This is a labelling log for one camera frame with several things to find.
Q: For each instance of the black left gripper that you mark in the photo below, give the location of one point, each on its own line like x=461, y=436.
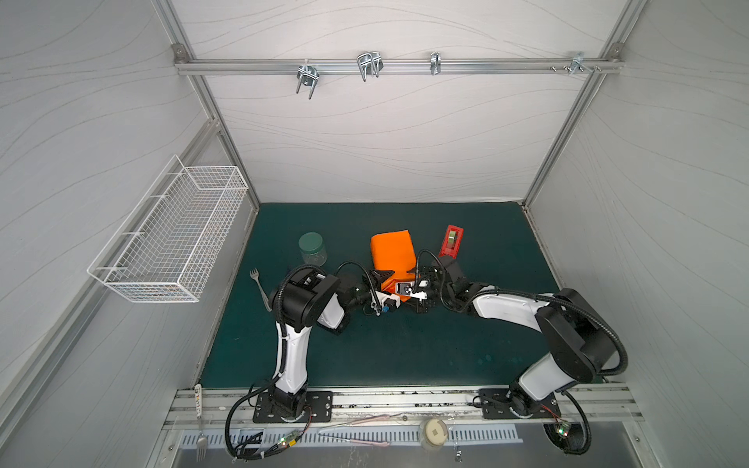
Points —
x=374, y=292

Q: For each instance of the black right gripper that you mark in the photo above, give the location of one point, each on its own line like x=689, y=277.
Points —
x=426, y=287

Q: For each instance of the orange wrapping paper sheet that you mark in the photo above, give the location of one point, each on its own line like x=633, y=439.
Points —
x=394, y=259

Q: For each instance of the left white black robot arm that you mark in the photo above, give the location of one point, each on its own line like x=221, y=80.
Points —
x=310, y=297

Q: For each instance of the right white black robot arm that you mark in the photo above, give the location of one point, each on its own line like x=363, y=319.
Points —
x=582, y=346

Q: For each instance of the red tape dispenser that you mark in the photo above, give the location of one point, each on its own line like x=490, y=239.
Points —
x=451, y=242

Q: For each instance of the silver metal fork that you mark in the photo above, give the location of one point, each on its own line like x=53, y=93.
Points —
x=254, y=273

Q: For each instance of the white slotted vent strip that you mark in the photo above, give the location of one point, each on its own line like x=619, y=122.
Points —
x=395, y=436

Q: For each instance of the left metal u-bolt clamp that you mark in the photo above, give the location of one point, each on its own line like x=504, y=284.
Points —
x=308, y=77

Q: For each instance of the metal u-bolt clamp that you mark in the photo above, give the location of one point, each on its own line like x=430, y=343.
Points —
x=369, y=64
x=308, y=77

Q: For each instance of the fork hanging at front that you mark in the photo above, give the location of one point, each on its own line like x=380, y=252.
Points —
x=201, y=442

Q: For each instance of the middle metal u-bolt clamp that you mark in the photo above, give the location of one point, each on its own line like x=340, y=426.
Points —
x=369, y=64

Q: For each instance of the right metal bolt clamp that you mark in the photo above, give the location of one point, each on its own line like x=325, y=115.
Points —
x=577, y=65

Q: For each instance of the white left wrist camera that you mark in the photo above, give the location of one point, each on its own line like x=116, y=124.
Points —
x=386, y=303

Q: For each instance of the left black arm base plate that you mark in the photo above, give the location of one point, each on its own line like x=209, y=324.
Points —
x=319, y=405

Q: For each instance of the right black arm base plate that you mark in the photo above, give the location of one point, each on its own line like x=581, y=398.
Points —
x=497, y=403

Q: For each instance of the white wire basket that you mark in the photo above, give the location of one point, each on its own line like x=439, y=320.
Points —
x=166, y=248

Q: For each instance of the small metal bracket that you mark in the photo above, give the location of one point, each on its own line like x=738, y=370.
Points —
x=435, y=63

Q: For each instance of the aluminium crossbar rail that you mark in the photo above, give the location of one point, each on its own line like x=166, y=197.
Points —
x=391, y=66

